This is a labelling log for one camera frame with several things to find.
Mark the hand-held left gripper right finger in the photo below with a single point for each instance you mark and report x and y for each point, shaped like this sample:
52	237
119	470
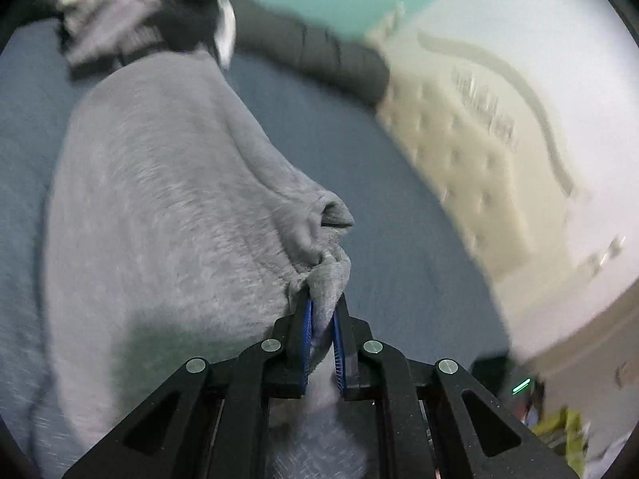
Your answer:
339	349

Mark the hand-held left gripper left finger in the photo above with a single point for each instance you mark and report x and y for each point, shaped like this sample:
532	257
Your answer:
305	339

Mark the grey fleece garment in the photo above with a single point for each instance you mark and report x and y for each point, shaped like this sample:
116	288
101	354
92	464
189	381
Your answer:
174	209

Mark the pile of black and white clothes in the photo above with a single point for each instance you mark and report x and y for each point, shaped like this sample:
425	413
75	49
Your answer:
150	10

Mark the blue bed sheet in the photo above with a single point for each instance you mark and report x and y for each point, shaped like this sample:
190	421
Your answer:
399	259

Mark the beige tufted headboard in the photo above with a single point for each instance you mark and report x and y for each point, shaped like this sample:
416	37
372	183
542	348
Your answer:
464	159

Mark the dark grey rolled duvet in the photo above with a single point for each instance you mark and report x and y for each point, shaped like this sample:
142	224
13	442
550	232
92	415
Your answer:
319	50

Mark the small wall fixture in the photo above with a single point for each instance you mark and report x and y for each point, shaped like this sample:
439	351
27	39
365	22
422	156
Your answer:
604	254

